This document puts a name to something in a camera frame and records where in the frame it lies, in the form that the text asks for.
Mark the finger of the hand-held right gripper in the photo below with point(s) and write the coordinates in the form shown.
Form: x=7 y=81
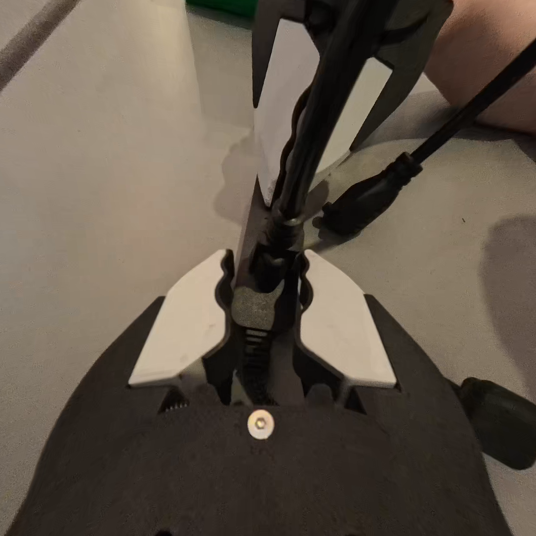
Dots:
x=276 y=104
x=360 y=109

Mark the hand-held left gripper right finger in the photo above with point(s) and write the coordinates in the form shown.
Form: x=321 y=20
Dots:
x=343 y=335

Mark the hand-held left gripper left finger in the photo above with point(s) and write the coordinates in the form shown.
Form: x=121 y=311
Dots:
x=184 y=326

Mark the person's right forearm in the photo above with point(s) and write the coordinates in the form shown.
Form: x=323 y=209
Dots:
x=481 y=50

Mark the green plastic bin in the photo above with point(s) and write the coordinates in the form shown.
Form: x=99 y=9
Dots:
x=222 y=6

